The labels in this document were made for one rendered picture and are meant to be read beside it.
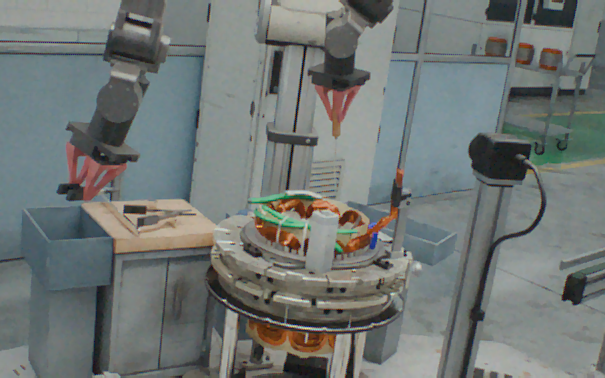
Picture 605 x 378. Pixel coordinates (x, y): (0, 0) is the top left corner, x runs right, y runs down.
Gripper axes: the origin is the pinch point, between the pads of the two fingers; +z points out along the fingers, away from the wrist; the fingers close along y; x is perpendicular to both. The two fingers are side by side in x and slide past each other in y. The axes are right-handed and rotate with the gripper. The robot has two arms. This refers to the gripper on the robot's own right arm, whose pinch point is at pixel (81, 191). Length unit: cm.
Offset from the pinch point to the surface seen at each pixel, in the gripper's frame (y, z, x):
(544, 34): -201, -119, 1141
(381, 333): 38, 12, 56
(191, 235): 9.4, 3.8, 20.5
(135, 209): -1.0, 4.7, 17.5
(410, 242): 36, -8, 51
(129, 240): 4.4, 7.0, 11.1
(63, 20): -159, 16, 159
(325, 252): 34.3, -8.9, 13.6
